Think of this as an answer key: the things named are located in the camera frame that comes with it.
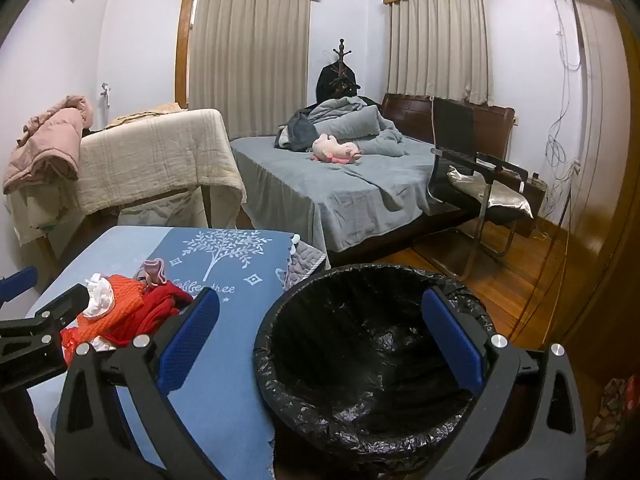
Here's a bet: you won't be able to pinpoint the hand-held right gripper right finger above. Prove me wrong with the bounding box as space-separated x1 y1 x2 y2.
421 287 587 480

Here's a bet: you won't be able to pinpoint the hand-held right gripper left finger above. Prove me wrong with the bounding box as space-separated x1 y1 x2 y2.
54 287 236 480

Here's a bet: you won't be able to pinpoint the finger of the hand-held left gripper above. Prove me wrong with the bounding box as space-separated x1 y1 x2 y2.
0 284 92 397
0 266 40 306

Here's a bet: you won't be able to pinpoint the white tissue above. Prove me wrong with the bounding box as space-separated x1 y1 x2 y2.
82 274 116 319

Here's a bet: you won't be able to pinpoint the orange foam net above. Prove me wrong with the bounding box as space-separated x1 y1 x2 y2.
61 274 151 357

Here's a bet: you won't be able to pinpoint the bin with black bag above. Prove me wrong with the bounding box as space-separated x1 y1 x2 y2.
253 263 498 473

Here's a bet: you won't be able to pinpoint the blue tree-print tablecloth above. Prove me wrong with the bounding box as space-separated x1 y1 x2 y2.
22 225 296 480

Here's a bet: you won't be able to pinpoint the white cloth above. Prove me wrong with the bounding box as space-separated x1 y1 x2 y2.
5 185 84 247

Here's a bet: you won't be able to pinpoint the dusty pink knotted sock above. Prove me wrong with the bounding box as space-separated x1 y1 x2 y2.
136 258 169 287

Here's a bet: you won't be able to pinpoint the pale green cloth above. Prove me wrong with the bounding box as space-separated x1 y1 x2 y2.
116 191 212 229

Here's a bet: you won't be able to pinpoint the pink padded jacket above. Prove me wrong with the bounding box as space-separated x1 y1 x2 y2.
2 93 95 195

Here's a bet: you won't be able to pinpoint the grey quilted mat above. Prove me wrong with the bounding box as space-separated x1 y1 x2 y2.
281 239 331 292

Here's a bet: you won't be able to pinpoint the silver cushion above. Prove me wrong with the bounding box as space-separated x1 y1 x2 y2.
446 165 535 220

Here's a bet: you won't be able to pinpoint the dark brown nightstand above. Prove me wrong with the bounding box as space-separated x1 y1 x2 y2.
514 169 549 239

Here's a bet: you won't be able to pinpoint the patterned cloth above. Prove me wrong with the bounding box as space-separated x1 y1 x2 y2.
587 376 629 457

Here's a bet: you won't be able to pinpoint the bed with grey sheet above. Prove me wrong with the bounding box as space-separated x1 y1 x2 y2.
230 132 471 257

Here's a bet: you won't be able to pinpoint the beige blanket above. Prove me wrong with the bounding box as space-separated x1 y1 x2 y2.
77 107 247 217

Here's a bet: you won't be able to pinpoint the wooden wardrobe door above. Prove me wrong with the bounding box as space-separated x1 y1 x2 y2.
520 0 640 383

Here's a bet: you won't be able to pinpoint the black cantilever chair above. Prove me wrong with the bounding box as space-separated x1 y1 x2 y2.
426 97 531 282

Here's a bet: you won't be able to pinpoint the pink plush toy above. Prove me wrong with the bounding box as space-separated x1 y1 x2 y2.
311 133 364 164

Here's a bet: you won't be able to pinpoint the dark clothes pile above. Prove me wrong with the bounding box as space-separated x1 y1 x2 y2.
274 109 322 154

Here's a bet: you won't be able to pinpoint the brown wooden headboard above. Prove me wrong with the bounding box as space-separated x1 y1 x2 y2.
380 92 517 162

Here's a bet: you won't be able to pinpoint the grey duvet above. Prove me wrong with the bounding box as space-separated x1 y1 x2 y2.
306 97 407 159

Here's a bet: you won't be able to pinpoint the black coat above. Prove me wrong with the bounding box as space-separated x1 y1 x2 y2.
315 63 362 107

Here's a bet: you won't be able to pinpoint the wide beige curtain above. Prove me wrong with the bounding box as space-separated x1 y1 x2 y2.
187 0 312 142

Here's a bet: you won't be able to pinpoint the narrow beige curtain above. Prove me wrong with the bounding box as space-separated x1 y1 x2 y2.
387 0 496 107

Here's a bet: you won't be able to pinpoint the wooden coat rack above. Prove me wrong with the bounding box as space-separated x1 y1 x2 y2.
330 38 354 102

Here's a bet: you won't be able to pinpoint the wooden table frame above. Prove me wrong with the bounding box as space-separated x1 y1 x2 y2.
197 182 213 229

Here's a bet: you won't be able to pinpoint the hanging wall cables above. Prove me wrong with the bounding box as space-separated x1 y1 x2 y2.
544 0 585 223

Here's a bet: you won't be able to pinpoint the wooden window frame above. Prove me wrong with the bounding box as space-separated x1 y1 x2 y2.
173 0 199 111

